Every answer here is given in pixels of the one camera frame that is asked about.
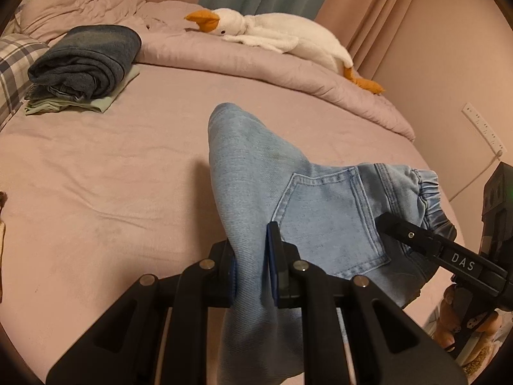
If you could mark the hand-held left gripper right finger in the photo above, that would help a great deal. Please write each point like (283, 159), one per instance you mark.
(273, 264)

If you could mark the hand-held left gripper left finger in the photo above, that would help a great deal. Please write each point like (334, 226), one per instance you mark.
(224, 284)

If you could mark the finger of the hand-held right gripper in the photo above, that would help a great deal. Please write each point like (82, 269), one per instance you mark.
(408, 234)

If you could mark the light blue denim pants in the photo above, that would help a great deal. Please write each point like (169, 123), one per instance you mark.
(248, 192)

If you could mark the person's right hand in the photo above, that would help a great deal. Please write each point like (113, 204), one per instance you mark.
(445, 308)

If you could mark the white power strip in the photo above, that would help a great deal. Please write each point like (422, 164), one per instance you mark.
(481, 122)

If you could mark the pink bed sheet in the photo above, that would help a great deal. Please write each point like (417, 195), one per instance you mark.
(100, 188)

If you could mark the pink duvet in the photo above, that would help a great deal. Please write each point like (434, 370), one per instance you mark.
(240, 56)

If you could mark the green folded cloth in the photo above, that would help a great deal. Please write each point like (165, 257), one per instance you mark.
(102, 104)

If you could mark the white goose plush toy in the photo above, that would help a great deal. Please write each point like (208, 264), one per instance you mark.
(288, 28)

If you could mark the dark blue folded jeans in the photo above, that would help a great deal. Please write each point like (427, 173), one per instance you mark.
(88, 60)

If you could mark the plaid pillow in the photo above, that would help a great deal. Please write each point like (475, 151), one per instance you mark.
(12, 72)

